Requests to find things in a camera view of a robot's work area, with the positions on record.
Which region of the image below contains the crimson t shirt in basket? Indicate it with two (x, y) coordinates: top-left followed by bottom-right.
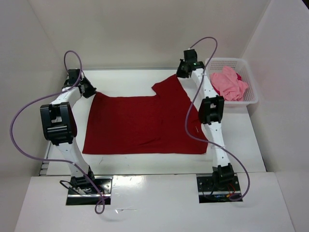
(212, 73), (243, 96)

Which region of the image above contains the pink t shirt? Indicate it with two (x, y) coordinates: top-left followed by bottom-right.
(209, 66), (249, 102)

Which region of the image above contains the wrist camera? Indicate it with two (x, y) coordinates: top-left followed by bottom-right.
(183, 49), (197, 63)
(67, 69), (80, 86)

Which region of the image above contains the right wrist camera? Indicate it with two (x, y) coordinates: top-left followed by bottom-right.
(183, 49), (197, 63)

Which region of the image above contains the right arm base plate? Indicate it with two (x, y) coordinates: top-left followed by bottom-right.
(197, 174), (241, 203)

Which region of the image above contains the white plastic basket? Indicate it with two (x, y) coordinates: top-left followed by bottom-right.
(206, 58), (258, 107)

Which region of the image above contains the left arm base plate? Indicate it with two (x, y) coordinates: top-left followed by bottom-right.
(60, 176), (112, 206)

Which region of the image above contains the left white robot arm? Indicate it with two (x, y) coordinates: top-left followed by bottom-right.
(40, 77), (97, 194)

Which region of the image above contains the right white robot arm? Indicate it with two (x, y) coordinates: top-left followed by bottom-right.
(176, 59), (235, 190)

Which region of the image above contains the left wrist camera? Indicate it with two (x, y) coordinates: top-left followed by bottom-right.
(67, 69), (80, 86)

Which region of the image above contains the dark red t shirt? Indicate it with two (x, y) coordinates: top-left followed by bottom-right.
(83, 75), (208, 155)

